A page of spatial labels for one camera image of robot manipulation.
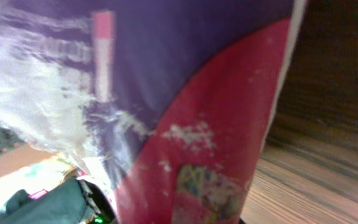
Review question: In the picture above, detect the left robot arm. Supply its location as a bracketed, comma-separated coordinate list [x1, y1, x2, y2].
[0, 177, 119, 224]

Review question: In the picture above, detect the purple white sanitary pad pack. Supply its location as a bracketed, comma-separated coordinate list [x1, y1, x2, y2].
[0, 0, 308, 223]

